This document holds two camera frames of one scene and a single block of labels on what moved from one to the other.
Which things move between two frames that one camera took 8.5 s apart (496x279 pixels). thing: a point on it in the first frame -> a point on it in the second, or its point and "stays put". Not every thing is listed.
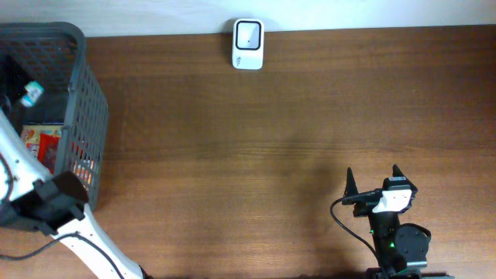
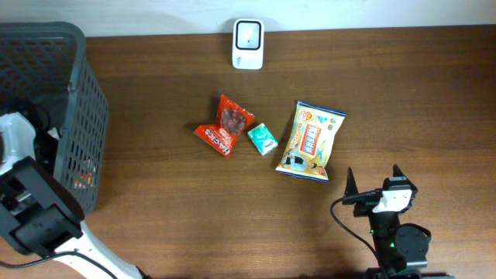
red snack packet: [47, 150] -> [232, 120]
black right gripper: [351, 187] stays put
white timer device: [248, 43] stays put
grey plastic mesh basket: [47, 77] stays put
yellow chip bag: [30, 134] -> [312, 132]
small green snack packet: [35, 91] -> [263, 139]
